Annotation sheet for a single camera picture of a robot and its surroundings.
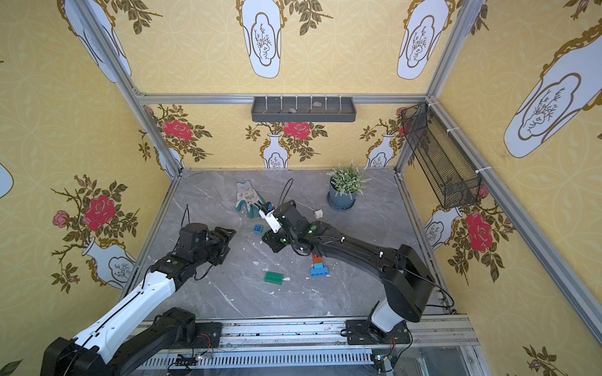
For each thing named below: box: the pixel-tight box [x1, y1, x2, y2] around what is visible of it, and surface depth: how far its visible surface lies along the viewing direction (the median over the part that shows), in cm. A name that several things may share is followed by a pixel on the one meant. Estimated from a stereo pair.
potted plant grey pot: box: [326, 159, 373, 211], surface depth 97 cm
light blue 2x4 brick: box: [310, 266, 331, 278], surface depth 87 cm
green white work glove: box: [235, 180, 265, 219], surface depth 111 cm
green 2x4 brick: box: [264, 271, 284, 286], surface depth 87 cm
